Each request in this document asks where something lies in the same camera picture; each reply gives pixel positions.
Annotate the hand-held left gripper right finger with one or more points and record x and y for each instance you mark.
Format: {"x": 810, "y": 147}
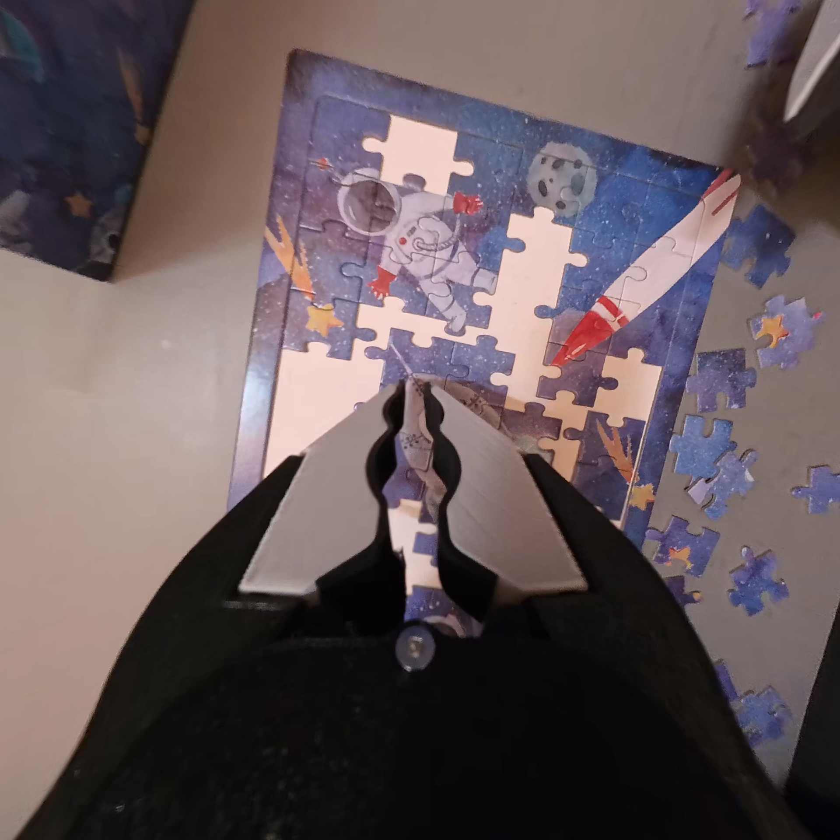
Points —
{"x": 512, "y": 525}

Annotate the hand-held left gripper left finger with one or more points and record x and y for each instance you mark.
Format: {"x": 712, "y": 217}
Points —
{"x": 308, "y": 525}

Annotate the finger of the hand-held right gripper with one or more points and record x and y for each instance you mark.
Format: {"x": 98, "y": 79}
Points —
{"x": 810, "y": 59}

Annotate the puzzle pieces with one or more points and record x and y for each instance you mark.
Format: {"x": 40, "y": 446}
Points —
{"x": 702, "y": 446}

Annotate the space puzzle board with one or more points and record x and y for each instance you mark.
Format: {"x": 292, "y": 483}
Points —
{"x": 590, "y": 197}

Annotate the grey desk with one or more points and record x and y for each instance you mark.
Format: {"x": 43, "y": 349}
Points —
{"x": 98, "y": 394}

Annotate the illustrated puzzle box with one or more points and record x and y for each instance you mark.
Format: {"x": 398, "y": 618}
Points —
{"x": 65, "y": 131}

